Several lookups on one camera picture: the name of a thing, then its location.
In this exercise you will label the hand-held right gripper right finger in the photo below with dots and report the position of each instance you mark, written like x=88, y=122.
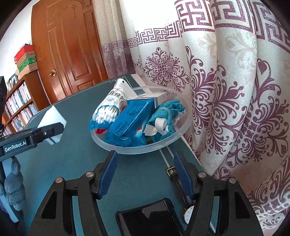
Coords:
x=183, y=179

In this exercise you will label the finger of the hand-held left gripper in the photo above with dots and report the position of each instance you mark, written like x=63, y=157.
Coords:
x=49, y=130

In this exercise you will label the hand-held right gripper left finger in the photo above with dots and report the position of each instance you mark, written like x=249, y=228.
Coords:
x=108, y=174

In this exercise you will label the large white sponge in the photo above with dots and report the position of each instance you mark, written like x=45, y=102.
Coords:
x=52, y=118

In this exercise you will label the clear plastic bowl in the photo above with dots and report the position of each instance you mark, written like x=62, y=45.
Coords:
x=136, y=149

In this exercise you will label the red glue packet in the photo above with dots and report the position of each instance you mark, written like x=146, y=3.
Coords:
x=100, y=131

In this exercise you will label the blue cloth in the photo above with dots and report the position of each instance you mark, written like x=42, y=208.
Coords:
x=129, y=122

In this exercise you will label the white cotton swab bag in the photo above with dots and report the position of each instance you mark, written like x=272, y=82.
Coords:
x=108, y=106

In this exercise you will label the blue towel with white ribbon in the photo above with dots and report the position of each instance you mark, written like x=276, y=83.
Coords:
x=167, y=113

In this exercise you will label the blue and white medicine box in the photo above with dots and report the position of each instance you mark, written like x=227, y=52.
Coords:
x=156, y=97

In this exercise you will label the person's left hand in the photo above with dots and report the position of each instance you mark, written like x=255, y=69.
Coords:
x=13, y=188

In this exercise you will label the wooden bookshelf with books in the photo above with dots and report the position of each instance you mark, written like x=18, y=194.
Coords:
x=20, y=102

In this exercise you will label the black smartphone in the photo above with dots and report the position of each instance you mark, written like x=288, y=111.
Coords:
x=147, y=220

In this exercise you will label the brass door knob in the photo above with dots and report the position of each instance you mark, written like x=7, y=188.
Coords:
x=52, y=73

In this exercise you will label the framed photo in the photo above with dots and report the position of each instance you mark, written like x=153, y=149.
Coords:
x=12, y=79

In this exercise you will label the green cardboard box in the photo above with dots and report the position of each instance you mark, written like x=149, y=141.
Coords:
x=27, y=64

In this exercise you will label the brown wooden door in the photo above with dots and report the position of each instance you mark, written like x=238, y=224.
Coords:
x=68, y=45

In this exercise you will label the white curtain with purple pattern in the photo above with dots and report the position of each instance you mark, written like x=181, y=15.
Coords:
x=226, y=90

